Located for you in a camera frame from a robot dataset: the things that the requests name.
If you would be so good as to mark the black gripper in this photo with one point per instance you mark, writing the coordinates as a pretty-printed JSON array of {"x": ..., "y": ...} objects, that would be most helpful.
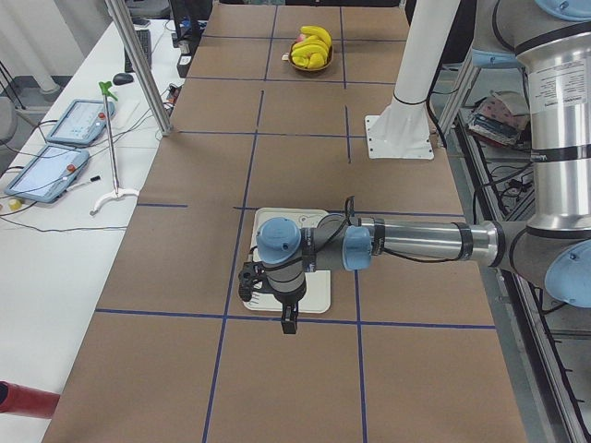
[{"x": 289, "y": 303}]

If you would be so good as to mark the yellow banana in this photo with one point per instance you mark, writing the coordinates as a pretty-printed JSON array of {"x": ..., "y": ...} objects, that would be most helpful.
[
  {"x": 313, "y": 43},
  {"x": 319, "y": 32},
  {"x": 300, "y": 58}
]

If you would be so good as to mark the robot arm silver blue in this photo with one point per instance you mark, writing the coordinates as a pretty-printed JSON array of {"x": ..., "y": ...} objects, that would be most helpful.
[{"x": 551, "y": 40}]

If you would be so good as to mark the white bear tray plate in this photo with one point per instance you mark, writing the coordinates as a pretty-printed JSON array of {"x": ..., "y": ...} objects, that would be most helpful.
[{"x": 317, "y": 299}]

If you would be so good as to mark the brown wicker basket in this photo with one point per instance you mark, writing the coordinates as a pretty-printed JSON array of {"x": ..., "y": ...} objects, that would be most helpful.
[{"x": 327, "y": 55}]

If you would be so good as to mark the white grabber stick green tip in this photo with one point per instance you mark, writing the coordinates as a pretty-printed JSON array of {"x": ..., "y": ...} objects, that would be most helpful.
[{"x": 118, "y": 191}]

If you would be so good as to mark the black marker pen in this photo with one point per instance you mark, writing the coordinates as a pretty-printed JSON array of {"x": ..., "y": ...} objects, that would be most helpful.
[{"x": 92, "y": 180}]

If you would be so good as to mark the yellow pear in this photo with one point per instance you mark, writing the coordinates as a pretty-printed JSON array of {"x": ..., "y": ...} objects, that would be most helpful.
[{"x": 316, "y": 61}]

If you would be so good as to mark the lower teach pendant tablet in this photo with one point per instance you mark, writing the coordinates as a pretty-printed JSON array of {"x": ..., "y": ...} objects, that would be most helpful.
[{"x": 47, "y": 176}]

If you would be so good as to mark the teach pendant tablet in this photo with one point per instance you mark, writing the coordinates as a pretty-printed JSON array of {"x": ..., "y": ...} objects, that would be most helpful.
[
  {"x": 81, "y": 123},
  {"x": 47, "y": 176}
]

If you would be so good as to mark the upper teach pendant tablet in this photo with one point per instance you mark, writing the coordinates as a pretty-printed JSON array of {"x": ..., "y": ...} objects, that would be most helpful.
[{"x": 81, "y": 123}]

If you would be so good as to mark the red cylinder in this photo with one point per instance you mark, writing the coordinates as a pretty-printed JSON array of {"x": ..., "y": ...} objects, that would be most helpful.
[{"x": 29, "y": 402}]

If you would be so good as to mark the black box white label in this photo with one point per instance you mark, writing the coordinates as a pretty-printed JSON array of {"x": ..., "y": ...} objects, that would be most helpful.
[{"x": 187, "y": 51}]

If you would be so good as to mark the stack of folded cloths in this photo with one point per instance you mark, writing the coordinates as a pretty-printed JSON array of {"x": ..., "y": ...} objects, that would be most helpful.
[{"x": 500, "y": 118}]

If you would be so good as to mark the black computer mouse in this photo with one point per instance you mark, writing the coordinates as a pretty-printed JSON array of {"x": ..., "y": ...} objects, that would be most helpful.
[{"x": 121, "y": 79}]

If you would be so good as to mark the white camera stand pole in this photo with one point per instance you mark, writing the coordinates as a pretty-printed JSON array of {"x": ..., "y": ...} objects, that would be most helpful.
[{"x": 401, "y": 131}]

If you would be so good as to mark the aluminium frame post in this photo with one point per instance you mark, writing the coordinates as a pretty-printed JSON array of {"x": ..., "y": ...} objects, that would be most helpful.
[{"x": 123, "y": 23}]

